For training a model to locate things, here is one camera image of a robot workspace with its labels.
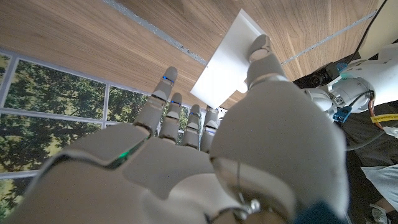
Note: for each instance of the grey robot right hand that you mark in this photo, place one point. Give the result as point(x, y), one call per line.
point(273, 140)

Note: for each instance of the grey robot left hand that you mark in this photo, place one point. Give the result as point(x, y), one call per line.
point(320, 101)

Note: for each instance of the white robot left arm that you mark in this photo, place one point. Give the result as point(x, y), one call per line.
point(379, 77)

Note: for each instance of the grey tape outline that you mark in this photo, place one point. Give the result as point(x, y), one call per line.
point(155, 30)

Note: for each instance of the printed window backdrop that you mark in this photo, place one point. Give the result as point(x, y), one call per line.
point(56, 102)

